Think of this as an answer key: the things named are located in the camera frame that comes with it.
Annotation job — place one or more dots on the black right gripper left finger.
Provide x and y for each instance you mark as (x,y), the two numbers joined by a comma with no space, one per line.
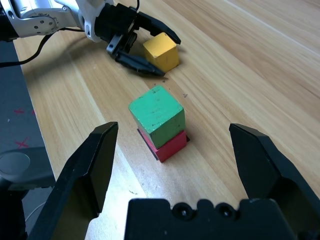
(80,180)

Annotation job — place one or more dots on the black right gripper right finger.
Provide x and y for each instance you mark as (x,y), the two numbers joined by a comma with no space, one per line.
(265,170)

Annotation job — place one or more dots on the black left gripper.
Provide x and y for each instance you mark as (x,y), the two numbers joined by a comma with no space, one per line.
(112,22)

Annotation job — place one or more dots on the yellow wooden block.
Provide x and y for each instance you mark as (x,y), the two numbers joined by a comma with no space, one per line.
(162,52)

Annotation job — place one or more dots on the green wooden block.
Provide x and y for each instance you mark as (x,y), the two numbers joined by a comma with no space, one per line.
(155,112)

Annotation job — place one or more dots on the red wooden block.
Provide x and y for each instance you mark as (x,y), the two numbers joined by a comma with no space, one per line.
(172,147)

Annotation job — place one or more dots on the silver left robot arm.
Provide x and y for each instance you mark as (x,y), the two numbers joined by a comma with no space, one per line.
(32,22)

